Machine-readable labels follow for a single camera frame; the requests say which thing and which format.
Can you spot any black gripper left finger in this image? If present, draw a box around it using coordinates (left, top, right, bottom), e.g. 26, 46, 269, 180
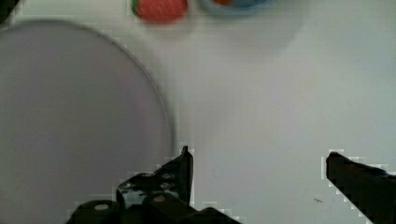
116, 146, 193, 207

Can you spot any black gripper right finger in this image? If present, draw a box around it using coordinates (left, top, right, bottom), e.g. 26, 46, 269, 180
326, 152, 396, 224

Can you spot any red strawberry toy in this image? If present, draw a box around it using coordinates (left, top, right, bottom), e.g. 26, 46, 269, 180
131, 0, 189, 23

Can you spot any lilac round plate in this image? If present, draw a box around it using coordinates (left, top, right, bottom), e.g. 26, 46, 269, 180
0, 21, 171, 224

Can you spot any blue bowl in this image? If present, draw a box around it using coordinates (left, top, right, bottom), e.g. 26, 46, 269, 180
198, 0, 275, 17

